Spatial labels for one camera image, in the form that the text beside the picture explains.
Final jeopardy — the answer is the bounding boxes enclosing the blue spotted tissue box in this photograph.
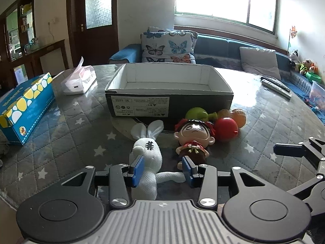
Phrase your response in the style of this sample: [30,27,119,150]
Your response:
[0,72,56,146]

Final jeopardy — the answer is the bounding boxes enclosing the dark wooden cabinet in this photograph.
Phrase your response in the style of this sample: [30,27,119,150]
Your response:
[0,0,68,89]

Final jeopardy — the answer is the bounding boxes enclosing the orange tiger plush toy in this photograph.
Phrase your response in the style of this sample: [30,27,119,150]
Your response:
[295,59,316,76]

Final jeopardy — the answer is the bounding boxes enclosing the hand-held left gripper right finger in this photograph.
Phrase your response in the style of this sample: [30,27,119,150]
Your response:
[181,155,264,209]

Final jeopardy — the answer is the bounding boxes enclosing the white soft tissue pack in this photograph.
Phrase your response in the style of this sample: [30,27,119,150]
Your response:
[60,56,97,96]

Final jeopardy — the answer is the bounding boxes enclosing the clear plastic storage container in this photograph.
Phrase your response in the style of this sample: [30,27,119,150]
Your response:
[309,81,325,122]

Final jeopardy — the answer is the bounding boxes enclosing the green toy fruit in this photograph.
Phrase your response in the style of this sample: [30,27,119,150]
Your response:
[185,107,218,122]

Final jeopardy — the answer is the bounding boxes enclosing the black and white plush toy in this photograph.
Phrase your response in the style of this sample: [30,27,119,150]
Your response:
[289,49,300,68]

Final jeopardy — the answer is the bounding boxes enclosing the butterfly print pillow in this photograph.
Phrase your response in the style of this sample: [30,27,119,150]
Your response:
[140,29,198,64]

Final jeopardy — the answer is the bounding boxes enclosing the white knitted rabbit plush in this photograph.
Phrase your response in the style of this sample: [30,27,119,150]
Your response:
[129,119,187,201]

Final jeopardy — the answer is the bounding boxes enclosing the grey pillow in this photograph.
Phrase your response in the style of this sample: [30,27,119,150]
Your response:
[239,46,282,80]

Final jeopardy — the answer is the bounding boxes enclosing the big-headed doll figure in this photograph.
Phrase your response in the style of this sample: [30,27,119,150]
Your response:
[174,119,216,171]

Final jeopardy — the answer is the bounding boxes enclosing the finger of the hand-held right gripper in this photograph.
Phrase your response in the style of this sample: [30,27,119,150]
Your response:
[287,174,325,196]
[274,137,325,168]

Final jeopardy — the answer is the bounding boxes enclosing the black remote control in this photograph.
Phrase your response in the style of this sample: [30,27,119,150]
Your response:
[261,76,291,93]

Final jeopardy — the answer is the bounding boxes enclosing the grey remote control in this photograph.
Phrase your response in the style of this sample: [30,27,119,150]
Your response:
[261,79,292,99]

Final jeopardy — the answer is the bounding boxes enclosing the cardboard box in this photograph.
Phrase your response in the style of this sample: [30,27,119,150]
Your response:
[105,63,234,119]

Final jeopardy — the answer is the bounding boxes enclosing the dark wooden door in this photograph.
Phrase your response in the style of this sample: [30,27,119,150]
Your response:
[66,0,119,68]

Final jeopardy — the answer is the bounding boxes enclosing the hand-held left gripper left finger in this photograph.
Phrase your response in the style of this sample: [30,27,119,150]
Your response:
[61,155,145,208]

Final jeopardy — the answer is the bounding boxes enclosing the blue sofa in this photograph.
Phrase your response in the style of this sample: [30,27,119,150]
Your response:
[109,29,325,125]

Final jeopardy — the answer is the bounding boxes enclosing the orange toy fruit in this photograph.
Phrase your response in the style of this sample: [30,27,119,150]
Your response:
[217,108,247,129]

